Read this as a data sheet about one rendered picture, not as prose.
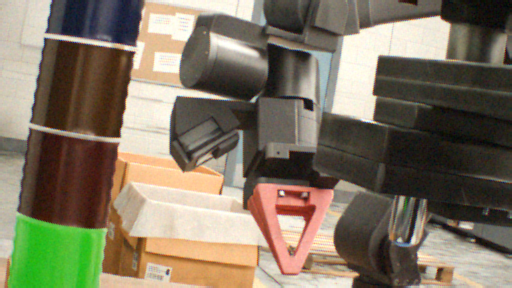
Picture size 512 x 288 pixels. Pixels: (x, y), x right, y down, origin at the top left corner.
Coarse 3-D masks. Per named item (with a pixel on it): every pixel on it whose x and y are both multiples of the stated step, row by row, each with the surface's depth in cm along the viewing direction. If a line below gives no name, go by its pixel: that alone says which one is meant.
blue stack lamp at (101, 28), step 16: (64, 0) 38; (80, 0) 38; (96, 0) 38; (112, 0) 38; (128, 0) 38; (144, 0) 39; (48, 16) 39; (64, 16) 38; (80, 16) 38; (96, 16) 38; (112, 16) 38; (128, 16) 38; (48, 32) 38; (64, 32) 38; (80, 32) 38; (96, 32) 38; (112, 32) 38; (128, 32) 38
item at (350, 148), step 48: (480, 0) 59; (480, 48) 59; (384, 96) 64; (432, 96) 57; (480, 96) 52; (336, 144) 61; (384, 144) 54; (432, 144) 55; (480, 144) 56; (384, 192) 55; (432, 192) 55; (480, 192) 56
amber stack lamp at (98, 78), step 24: (48, 48) 38; (72, 48) 38; (96, 48) 38; (48, 72) 38; (72, 72) 38; (96, 72) 38; (120, 72) 39; (48, 96) 38; (72, 96) 38; (96, 96) 38; (120, 96) 39; (48, 120) 38; (72, 120) 38; (96, 120) 38; (120, 120) 39
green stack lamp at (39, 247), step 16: (16, 224) 39; (32, 224) 38; (48, 224) 38; (16, 240) 39; (32, 240) 38; (48, 240) 38; (64, 240) 38; (80, 240) 38; (96, 240) 39; (16, 256) 39; (32, 256) 38; (48, 256) 38; (64, 256) 38; (80, 256) 38; (96, 256) 39; (16, 272) 39; (32, 272) 38; (48, 272) 38; (64, 272) 38; (80, 272) 38; (96, 272) 39
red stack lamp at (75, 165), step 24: (48, 144) 38; (72, 144) 38; (96, 144) 38; (24, 168) 39; (48, 168) 38; (72, 168) 38; (96, 168) 38; (24, 192) 39; (48, 192) 38; (72, 192) 38; (96, 192) 39; (48, 216) 38; (72, 216) 38; (96, 216) 39
